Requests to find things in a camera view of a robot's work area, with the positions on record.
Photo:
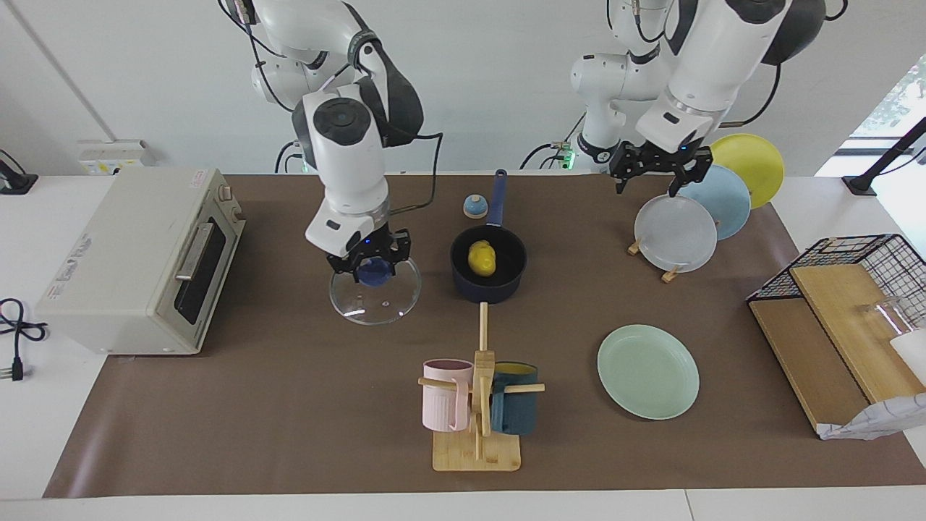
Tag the light blue plate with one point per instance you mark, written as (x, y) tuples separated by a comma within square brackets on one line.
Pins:
[(729, 204)]

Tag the glass lid with blue knob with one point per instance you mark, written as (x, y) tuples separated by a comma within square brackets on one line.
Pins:
[(383, 302)]

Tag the yellow lemon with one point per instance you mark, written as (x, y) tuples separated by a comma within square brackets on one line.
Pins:
[(482, 259)]

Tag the wooden mug tree stand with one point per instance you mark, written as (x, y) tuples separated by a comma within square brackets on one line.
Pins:
[(477, 456)]

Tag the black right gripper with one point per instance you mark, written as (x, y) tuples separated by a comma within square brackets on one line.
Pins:
[(369, 250)]

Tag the beige toaster oven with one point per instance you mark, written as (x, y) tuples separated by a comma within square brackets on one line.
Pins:
[(123, 268)]

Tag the grey plate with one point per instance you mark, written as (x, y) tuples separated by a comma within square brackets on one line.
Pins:
[(676, 235)]

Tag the white wall power strip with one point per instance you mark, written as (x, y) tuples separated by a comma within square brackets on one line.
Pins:
[(116, 155)]

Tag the pink ribbed mug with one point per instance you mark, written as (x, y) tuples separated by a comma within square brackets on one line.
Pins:
[(441, 405)]

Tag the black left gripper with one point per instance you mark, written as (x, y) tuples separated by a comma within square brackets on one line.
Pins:
[(657, 155)]

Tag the pale green plate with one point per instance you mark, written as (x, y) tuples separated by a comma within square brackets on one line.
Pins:
[(648, 372)]

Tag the wooden plate rack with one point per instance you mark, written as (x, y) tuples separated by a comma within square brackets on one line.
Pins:
[(670, 274)]

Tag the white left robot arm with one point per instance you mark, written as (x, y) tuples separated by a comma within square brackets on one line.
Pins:
[(709, 58)]

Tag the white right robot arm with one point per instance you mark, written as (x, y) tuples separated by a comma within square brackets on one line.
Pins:
[(347, 166)]

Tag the dark blue mug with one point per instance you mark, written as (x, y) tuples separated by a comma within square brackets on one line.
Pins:
[(515, 414)]

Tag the small blue round lid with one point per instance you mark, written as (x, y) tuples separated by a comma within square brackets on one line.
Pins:
[(474, 208)]

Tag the white checked cloth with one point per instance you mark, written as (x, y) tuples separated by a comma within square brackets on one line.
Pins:
[(875, 420)]

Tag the black table clamp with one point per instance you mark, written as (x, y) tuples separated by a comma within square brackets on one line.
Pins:
[(18, 184)]

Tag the black camera stand clamp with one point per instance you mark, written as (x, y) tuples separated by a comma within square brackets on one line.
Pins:
[(861, 184)]

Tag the yellow plate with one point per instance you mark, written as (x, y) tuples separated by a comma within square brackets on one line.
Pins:
[(754, 163)]

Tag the brown paper table mat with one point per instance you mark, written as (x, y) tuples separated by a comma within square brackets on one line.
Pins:
[(289, 405)]

